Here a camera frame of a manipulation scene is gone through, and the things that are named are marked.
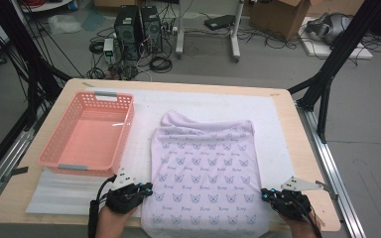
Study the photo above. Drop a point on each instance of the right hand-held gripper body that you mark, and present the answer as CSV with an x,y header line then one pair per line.
x,y
291,205

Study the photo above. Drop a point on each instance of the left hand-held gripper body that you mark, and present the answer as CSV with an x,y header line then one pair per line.
x,y
124,200

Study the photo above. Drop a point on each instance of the lavender printed towel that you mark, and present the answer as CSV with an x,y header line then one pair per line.
x,y
205,172

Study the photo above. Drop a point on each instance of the pink plastic basket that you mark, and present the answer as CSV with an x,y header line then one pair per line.
x,y
89,139

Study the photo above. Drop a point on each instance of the person's right hand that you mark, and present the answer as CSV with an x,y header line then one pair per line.
x,y
297,228

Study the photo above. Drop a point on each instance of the person's left hand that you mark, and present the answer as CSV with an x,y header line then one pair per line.
x,y
112,224

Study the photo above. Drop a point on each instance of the grey table clamp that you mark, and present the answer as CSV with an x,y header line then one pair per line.
x,y
20,171
331,194

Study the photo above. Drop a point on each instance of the white foam pad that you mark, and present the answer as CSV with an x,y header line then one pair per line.
x,y
63,198

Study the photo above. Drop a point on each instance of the white grid mat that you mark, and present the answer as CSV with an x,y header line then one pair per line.
x,y
185,102

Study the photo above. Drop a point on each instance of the small white box device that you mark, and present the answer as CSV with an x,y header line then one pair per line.
x,y
108,44

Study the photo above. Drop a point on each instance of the white floor board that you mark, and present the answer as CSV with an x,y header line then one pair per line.
x,y
320,51

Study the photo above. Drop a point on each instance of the black computer tower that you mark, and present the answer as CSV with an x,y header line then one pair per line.
x,y
152,29
127,33

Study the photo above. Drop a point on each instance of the white metal stand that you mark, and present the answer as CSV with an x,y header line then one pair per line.
x,y
179,33

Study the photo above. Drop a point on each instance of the grey rounded device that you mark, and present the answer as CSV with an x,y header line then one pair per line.
x,y
334,28

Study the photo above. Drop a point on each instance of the large open cardboard box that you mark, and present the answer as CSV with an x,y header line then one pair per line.
x,y
278,16

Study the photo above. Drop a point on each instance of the black flat device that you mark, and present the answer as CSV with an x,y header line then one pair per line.
x,y
220,22

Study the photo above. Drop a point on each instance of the clear plastic bag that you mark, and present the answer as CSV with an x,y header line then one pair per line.
x,y
63,23

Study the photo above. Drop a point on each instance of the brown cardboard box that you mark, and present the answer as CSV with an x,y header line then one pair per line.
x,y
337,5
112,2

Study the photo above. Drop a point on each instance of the white round table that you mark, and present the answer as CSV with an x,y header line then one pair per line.
x,y
46,6

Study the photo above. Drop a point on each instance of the aluminium rail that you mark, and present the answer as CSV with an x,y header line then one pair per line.
x,y
0,172
330,158

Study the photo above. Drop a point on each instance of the black frame strut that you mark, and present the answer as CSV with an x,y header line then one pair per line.
x,y
344,43
20,43

